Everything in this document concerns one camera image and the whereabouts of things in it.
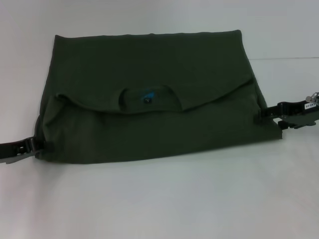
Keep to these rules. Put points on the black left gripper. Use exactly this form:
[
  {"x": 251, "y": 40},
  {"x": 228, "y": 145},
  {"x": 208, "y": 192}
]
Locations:
[{"x": 8, "y": 147}]

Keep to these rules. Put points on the dark green FREE t-shirt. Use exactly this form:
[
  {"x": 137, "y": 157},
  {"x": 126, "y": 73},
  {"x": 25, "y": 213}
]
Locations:
[{"x": 154, "y": 129}]

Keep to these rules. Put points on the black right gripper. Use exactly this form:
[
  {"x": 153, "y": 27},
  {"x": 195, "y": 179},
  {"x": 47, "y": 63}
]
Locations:
[{"x": 299, "y": 110}]

